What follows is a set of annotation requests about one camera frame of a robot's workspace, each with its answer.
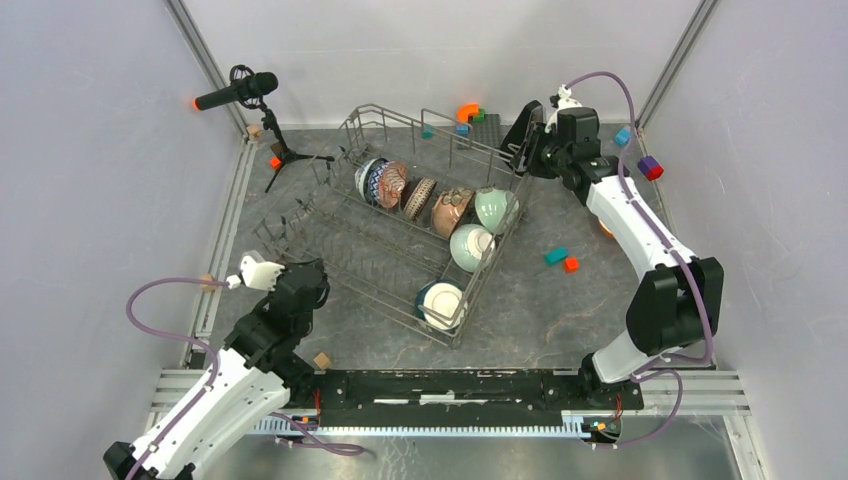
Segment grey wire dish rack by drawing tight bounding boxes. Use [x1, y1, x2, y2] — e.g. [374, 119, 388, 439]
[254, 103, 532, 347]

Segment orange bowl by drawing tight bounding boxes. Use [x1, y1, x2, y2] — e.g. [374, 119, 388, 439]
[598, 219, 614, 239]

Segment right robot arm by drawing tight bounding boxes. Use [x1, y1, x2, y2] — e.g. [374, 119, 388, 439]
[514, 102, 724, 408]

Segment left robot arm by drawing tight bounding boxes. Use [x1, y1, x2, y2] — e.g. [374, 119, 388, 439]
[103, 253, 330, 479]

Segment black metronome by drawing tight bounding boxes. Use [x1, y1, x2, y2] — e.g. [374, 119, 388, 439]
[499, 100, 544, 175]

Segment blue toy block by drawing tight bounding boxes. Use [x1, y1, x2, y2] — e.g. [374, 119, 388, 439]
[614, 127, 632, 147]

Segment purple red toy block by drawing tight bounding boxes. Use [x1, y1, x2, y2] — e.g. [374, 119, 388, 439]
[637, 155, 664, 181]

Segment pale green bowl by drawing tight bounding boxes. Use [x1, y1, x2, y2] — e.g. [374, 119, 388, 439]
[474, 187, 520, 235]

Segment small wooden cube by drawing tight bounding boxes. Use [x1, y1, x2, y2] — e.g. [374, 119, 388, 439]
[199, 273, 218, 293]

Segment teal toy block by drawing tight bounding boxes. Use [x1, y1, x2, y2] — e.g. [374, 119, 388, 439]
[544, 247, 569, 266]

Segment orange curved toy block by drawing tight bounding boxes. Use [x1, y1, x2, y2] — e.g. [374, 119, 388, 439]
[456, 103, 482, 123]

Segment white blue rimmed bowl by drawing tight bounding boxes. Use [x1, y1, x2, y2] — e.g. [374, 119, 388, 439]
[354, 158, 388, 206]

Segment pink brown flower bowl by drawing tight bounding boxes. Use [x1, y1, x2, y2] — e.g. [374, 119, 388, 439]
[431, 187, 474, 239]

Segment blue white patterned bowl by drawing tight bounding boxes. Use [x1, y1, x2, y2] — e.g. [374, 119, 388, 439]
[376, 161, 407, 209]

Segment light green ribbed bowl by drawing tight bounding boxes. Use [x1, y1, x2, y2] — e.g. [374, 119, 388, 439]
[449, 224, 496, 273]

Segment black microphone tripod stand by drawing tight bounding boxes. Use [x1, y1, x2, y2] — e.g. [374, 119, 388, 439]
[258, 100, 336, 194]

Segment teal bowl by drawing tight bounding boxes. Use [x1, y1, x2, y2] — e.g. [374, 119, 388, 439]
[413, 280, 467, 331]

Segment dark brown banded bowl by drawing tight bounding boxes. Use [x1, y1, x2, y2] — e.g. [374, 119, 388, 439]
[400, 177, 437, 221]

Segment black microphone orange tip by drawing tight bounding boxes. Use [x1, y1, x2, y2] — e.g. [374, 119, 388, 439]
[192, 64, 279, 111]

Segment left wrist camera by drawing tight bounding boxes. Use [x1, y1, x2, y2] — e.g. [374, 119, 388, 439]
[226, 250, 286, 292]

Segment wooden cube near rail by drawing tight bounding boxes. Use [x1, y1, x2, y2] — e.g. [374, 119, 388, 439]
[313, 352, 332, 371]

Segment grey studded base plate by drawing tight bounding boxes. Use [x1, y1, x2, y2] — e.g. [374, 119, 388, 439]
[469, 113, 504, 150]

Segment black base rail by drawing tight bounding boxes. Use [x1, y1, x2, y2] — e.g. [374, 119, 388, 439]
[285, 369, 645, 427]

